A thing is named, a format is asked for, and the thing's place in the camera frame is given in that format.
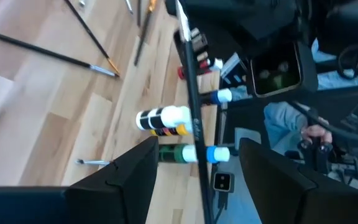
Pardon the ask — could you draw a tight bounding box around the black table-level camera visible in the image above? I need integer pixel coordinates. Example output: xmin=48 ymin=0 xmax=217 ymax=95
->
xmin=213 ymin=172 xmax=235 ymax=193

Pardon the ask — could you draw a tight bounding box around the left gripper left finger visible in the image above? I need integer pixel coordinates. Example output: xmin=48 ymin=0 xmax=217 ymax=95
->
xmin=64 ymin=136 xmax=160 ymax=224

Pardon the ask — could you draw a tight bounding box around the small red paint bottle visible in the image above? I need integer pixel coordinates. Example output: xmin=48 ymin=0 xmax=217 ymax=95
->
xmin=177 ymin=57 xmax=224 ymax=80

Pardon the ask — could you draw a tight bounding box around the black tablet screen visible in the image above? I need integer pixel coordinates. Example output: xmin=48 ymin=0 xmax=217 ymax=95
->
xmin=249 ymin=41 xmax=319 ymax=98

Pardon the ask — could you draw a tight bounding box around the thick black paintbrush script logo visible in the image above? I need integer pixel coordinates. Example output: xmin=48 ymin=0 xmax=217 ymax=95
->
xmin=175 ymin=0 xmax=214 ymax=224

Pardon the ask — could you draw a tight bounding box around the small sap green paint bottle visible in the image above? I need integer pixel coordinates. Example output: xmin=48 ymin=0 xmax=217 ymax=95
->
xmin=158 ymin=143 xmax=198 ymax=164

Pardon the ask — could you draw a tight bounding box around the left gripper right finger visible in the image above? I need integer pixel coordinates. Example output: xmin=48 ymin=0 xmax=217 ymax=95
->
xmin=239 ymin=137 xmax=358 ymax=224

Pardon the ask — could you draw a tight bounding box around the small yellow paint bottle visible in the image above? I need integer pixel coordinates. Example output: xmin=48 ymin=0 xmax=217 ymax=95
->
xmin=149 ymin=123 xmax=194 ymax=137

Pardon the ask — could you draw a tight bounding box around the person's hand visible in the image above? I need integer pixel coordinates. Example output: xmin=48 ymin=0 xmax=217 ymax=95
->
xmin=301 ymin=124 xmax=334 ymax=146

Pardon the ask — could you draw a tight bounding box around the thick black cable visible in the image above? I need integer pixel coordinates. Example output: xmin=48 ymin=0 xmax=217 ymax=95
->
xmin=287 ymin=101 xmax=358 ymax=144

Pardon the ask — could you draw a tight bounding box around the thin black paintbrush gold ferrule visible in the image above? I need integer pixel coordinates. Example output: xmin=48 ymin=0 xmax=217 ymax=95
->
xmin=63 ymin=0 xmax=121 ymax=75

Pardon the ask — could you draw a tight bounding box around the small sky blue paint bottle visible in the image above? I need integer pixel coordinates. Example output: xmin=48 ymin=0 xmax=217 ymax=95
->
xmin=204 ymin=146 xmax=231 ymax=164

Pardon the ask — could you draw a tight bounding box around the person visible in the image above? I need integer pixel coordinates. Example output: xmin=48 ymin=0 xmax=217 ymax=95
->
xmin=263 ymin=101 xmax=335 ymax=156

